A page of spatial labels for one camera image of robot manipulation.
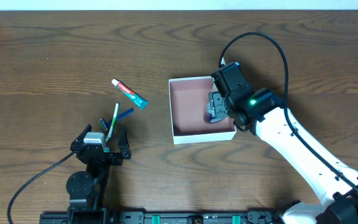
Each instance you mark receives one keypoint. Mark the green white toothbrush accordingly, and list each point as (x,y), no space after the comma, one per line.
(115,114)

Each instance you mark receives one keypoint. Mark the red teal toothpaste tube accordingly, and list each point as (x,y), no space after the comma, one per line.
(139,101)

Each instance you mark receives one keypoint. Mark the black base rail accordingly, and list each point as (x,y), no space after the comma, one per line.
(138,217)

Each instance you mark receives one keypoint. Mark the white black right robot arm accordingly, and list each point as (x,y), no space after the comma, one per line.
(264,115)

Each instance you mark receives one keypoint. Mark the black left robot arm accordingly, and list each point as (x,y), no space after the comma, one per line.
(86,188)

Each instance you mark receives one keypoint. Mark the white box pink interior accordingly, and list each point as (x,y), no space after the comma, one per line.
(189,118)

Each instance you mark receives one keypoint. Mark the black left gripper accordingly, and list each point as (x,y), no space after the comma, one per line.
(103,157)

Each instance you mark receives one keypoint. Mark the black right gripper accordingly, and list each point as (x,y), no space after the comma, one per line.
(217,106)

